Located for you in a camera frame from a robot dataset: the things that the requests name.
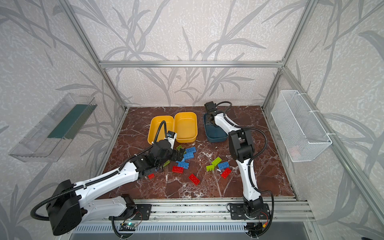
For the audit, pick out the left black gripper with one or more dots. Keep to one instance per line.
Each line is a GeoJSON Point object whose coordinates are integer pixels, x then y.
{"type": "Point", "coordinates": [177, 154]}

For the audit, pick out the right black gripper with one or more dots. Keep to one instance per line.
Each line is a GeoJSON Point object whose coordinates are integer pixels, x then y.
{"type": "Point", "coordinates": [210, 114]}

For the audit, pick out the blue lego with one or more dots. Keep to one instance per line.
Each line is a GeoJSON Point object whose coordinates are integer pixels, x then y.
{"type": "Point", "coordinates": [184, 165]}
{"type": "Point", "coordinates": [188, 156]}
{"type": "Point", "coordinates": [223, 166]}
{"type": "Point", "coordinates": [191, 150]}

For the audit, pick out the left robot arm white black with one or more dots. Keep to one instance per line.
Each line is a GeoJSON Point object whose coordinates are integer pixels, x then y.
{"type": "Point", "coordinates": [76, 203]}

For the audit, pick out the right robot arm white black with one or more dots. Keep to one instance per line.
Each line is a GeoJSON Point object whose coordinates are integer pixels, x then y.
{"type": "Point", "coordinates": [242, 151]}

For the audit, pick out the blue lego top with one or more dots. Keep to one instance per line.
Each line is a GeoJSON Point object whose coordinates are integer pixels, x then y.
{"type": "Point", "coordinates": [191, 150]}

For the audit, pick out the dark teal plastic bin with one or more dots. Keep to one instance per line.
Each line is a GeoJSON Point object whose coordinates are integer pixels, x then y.
{"type": "Point", "coordinates": [214, 134]}

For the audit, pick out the right wiring bundle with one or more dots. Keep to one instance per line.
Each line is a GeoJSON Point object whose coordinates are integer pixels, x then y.
{"type": "Point", "coordinates": [256, 226]}

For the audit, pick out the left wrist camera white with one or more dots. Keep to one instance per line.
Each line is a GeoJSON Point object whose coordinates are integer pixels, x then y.
{"type": "Point", "coordinates": [171, 138]}

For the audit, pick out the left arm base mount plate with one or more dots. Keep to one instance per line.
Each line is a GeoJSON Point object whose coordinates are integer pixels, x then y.
{"type": "Point", "coordinates": [145, 209]}

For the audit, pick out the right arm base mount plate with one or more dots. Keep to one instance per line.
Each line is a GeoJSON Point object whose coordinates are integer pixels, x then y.
{"type": "Point", "coordinates": [238, 213]}

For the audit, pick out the left circuit board with wires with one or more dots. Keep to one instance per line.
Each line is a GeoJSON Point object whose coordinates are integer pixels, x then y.
{"type": "Point", "coordinates": [131, 223]}

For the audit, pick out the white wire mesh basket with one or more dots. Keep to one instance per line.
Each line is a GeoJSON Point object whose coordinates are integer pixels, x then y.
{"type": "Point", "coordinates": [301, 131]}

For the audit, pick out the aluminium frame crossbar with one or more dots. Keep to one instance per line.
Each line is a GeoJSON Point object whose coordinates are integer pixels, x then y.
{"type": "Point", "coordinates": [190, 64]}

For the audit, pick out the aluminium front rail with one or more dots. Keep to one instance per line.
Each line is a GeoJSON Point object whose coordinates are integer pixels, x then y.
{"type": "Point", "coordinates": [218, 210]}

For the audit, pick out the clear plastic wall shelf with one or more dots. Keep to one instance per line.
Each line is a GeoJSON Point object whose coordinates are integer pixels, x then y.
{"type": "Point", "coordinates": [49, 139]}

